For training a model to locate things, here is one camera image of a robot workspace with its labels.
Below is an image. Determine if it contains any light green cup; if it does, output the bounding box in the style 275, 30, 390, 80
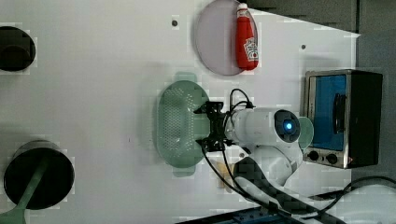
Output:
298, 117, 314, 150

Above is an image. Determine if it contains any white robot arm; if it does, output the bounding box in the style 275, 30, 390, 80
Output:
194, 101, 395, 224

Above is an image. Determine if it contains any grey round plate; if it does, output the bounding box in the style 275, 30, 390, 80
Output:
194, 0, 259, 76

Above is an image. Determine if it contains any silver toaster oven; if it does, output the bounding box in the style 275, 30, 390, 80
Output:
303, 69, 383, 169

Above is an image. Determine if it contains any green ladle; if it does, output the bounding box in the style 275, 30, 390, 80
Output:
0, 159, 49, 224

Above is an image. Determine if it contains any black round container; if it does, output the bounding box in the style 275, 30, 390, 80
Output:
0, 26, 36, 72

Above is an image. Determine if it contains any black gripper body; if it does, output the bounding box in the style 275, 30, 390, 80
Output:
208, 113, 233, 147

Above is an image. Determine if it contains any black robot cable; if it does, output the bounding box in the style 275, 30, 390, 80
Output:
200, 88, 396, 220

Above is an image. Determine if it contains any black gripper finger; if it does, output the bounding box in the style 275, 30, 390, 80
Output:
193, 101, 223, 114
197, 138, 225, 152

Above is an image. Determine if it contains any green plastic strainer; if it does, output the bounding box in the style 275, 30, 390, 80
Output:
156, 72, 209, 177

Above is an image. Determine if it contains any black pot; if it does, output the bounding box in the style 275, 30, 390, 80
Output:
3, 140, 75, 210

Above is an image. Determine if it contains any red ketchup bottle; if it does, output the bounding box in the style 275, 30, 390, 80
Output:
235, 3, 259, 71

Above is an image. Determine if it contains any peeled toy banana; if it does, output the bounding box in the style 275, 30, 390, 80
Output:
216, 161, 233, 193

